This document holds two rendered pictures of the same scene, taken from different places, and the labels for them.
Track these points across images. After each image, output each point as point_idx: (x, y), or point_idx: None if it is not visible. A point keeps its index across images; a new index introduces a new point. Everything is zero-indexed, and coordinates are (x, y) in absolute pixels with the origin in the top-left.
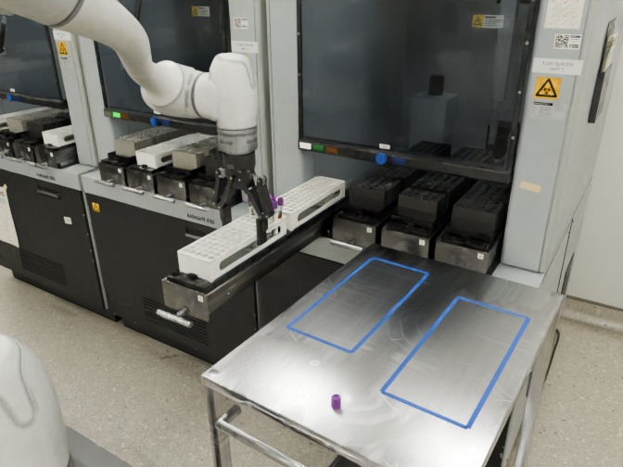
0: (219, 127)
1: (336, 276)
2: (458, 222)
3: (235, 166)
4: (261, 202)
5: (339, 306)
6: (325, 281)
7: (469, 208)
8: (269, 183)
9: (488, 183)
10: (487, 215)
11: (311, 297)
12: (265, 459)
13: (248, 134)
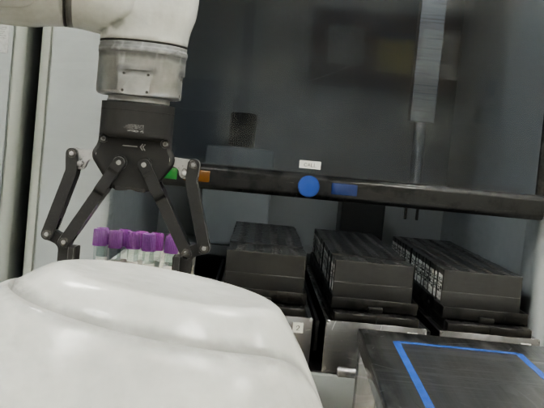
0: (123, 36)
1: (383, 362)
2: (454, 303)
3: (149, 127)
4: (195, 215)
5: (467, 391)
6: (377, 367)
7: (474, 273)
8: (8, 269)
9: (439, 256)
10: (507, 281)
11: (398, 385)
12: None
13: (183, 61)
